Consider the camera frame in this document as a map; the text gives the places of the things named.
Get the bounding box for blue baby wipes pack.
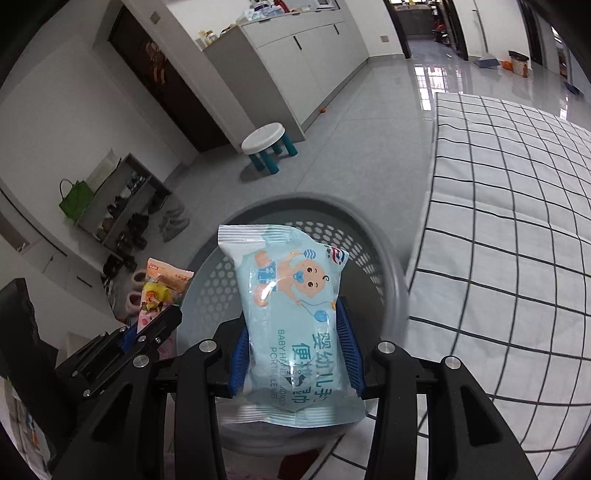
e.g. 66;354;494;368
217;224;366;429

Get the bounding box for pink snack wrapper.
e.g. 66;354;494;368
136;258;194;333

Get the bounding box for small trash bin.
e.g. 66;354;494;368
508;50;529;78

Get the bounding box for pink slippers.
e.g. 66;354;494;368
124;269;146;317

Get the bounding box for grey sneakers pair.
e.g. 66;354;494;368
158;205;190;243

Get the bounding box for grey shoe rack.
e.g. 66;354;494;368
74;153;171;257

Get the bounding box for green handbag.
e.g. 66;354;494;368
59;179;94;222

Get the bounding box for white black grid mattress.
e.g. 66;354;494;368
317;91;591;480

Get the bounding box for white stool teal legs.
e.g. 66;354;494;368
240;122;298;175

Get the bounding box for white grey sideboard cabinet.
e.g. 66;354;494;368
204;1;369;142

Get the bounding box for dark brown entrance door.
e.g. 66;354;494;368
108;6;229;153

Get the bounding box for blue dustpan with broom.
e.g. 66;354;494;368
473;0;500;69

